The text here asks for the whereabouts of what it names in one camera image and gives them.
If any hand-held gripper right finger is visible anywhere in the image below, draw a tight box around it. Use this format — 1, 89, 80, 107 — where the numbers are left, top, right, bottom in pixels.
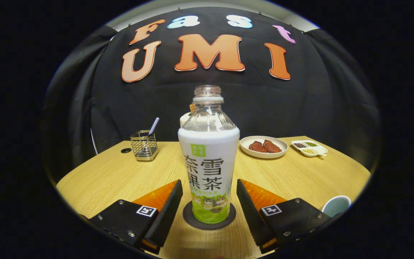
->
236, 179, 333, 254

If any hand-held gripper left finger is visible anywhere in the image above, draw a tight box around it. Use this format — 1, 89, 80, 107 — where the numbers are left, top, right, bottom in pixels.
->
89, 179, 183, 255

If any dark round coaster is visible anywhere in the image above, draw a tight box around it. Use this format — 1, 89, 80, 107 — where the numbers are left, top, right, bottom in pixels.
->
183, 200, 236, 231

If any white green label juice bottle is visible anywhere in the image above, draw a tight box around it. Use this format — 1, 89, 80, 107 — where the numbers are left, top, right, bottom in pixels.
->
178, 85, 240, 224

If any white cup with handle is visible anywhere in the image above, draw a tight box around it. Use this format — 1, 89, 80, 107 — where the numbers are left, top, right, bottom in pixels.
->
322, 195, 351, 218

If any wooden table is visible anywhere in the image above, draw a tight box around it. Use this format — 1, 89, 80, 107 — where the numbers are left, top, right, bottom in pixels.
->
56, 136, 372, 259

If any white round plate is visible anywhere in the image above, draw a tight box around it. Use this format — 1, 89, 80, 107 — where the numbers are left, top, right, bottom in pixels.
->
240, 136, 289, 159

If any brown meat piece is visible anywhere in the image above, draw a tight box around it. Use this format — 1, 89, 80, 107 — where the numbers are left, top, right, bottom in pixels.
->
249, 141, 268, 153
263, 140, 282, 153

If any white toaster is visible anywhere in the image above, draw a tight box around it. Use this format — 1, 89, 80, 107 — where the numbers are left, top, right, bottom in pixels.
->
180, 112, 194, 129

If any white divided dish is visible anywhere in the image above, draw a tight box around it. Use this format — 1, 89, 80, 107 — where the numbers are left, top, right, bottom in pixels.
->
291, 140, 328, 157

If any wire mesh utensil holder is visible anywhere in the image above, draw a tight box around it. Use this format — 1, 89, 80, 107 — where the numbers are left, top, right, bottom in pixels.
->
130, 130, 158, 162

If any checked handle utensil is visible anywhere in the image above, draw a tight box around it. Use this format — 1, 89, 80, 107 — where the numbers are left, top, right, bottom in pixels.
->
143, 117, 160, 148

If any white cable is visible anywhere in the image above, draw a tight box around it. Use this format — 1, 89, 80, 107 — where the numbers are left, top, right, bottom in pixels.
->
91, 127, 99, 155

